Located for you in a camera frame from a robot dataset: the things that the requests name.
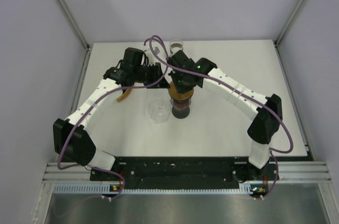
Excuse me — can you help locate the dark carafe with red lid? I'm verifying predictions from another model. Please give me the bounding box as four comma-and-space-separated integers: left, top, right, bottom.
172, 105, 190, 119

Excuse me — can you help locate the brown paper coffee filter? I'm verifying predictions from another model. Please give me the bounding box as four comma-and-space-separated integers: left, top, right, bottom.
168, 80, 195, 101

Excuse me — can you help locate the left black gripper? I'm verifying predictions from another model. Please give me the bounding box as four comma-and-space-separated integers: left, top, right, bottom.
133, 62, 170, 88

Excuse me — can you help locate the clear glass dripper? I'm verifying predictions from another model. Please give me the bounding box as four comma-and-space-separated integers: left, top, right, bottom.
147, 98, 170, 124

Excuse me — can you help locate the right aluminium frame post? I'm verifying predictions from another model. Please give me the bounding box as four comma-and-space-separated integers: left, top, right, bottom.
274, 0, 308, 47

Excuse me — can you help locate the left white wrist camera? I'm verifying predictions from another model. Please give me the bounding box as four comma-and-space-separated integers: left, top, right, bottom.
146, 47, 160, 65

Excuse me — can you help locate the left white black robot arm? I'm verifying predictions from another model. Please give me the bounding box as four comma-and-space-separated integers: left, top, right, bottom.
53, 47, 170, 180

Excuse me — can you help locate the left aluminium frame post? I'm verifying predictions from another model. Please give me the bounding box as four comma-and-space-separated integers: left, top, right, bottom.
55, 0, 90, 51

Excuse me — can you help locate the aluminium frame post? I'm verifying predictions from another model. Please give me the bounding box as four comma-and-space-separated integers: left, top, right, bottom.
55, 0, 90, 51
274, 0, 308, 47

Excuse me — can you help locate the grey transparent dripper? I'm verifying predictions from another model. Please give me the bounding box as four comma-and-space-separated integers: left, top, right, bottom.
171, 98, 191, 108

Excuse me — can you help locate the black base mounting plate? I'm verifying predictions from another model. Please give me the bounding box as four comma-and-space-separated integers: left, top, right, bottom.
90, 156, 279, 190

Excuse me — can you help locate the clear glass flask with coffee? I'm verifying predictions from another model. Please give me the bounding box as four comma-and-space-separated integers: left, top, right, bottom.
169, 39, 183, 56

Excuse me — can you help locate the orange coffee filter box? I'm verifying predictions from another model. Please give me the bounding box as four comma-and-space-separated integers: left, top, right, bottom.
116, 89, 132, 103

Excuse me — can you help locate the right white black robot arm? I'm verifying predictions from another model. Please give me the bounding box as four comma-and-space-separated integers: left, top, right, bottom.
167, 50, 282, 180

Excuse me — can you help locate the grey slotted cable duct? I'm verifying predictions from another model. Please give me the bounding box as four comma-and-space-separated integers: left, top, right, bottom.
54, 183, 268, 195

